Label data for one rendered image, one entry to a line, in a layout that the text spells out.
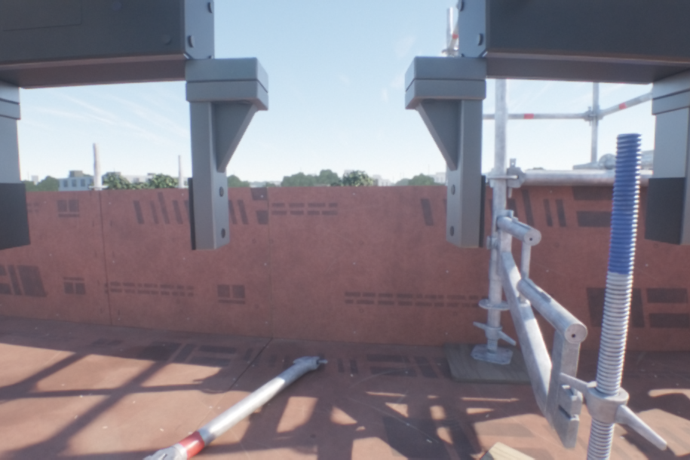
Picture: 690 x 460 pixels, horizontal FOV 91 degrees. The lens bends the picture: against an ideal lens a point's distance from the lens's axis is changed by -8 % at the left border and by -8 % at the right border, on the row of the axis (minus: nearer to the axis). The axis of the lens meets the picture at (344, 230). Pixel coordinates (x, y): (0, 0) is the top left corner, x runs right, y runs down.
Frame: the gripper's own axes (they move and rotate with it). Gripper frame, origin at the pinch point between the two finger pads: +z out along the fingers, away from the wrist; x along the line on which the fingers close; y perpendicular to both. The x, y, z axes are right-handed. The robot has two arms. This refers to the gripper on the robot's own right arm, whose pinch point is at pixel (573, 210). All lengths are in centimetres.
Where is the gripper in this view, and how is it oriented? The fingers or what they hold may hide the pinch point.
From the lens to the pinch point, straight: 25.1
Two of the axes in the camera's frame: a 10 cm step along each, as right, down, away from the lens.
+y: 0.1, 1.1, -9.9
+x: 10.0, -0.1, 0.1
